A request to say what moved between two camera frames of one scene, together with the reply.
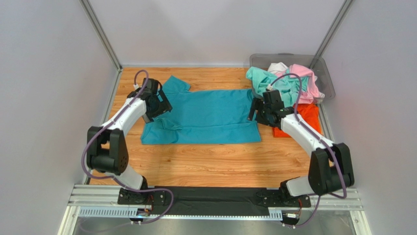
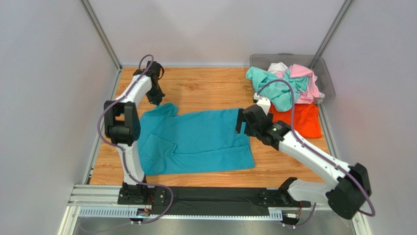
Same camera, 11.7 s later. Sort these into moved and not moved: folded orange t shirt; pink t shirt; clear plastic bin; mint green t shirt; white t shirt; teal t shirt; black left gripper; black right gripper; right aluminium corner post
Moved: black left gripper; teal t shirt; black right gripper
Not moved: folded orange t shirt; pink t shirt; mint green t shirt; clear plastic bin; right aluminium corner post; white t shirt
